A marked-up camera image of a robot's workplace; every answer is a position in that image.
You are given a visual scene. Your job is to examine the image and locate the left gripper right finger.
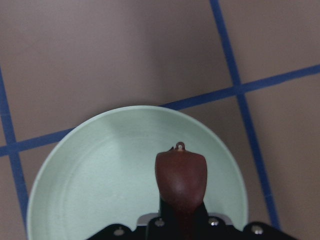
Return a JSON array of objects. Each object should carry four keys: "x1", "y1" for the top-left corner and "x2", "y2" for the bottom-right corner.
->
[{"x1": 192, "y1": 204, "x2": 295, "y2": 240}]

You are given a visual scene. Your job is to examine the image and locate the brown bun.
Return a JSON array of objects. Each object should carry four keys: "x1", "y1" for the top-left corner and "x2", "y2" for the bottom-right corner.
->
[{"x1": 155, "y1": 142, "x2": 208, "y2": 240}]

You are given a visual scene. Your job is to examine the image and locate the light green plate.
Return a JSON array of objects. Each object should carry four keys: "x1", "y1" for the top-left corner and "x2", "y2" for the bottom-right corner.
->
[{"x1": 27, "y1": 105, "x2": 249, "y2": 240}]

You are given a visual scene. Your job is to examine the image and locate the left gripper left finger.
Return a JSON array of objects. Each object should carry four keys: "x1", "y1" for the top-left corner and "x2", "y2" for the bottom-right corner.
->
[{"x1": 86, "y1": 192, "x2": 181, "y2": 240}]

